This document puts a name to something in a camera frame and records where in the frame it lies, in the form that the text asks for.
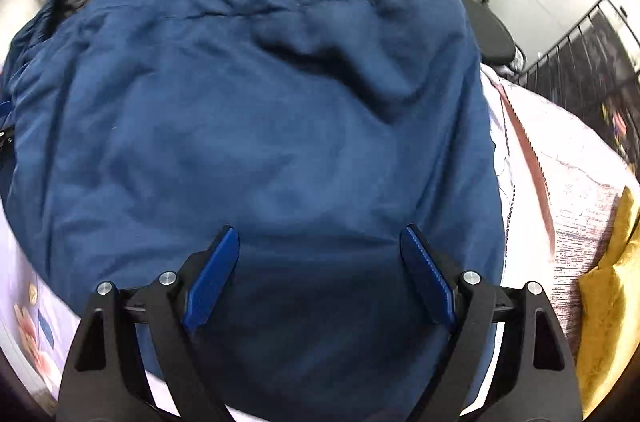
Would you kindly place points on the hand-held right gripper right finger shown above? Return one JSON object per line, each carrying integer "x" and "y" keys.
{"x": 427, "y": 277}

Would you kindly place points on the yellow fuzzy blanket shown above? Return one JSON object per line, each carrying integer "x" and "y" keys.
{"x": 607, "y": 302}

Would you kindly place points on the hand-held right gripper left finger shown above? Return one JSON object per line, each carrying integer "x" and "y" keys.
{"x": 212, "y": 277}

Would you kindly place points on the black round stool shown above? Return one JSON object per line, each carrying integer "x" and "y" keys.
{"x": 487, "y": 32}

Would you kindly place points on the navy blue jacket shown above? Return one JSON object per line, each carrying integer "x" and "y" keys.
{"x": 260, "y": 112}

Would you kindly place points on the patterned purple pink bed sheet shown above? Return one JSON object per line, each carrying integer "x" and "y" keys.
{"x": 550, "y": 162}

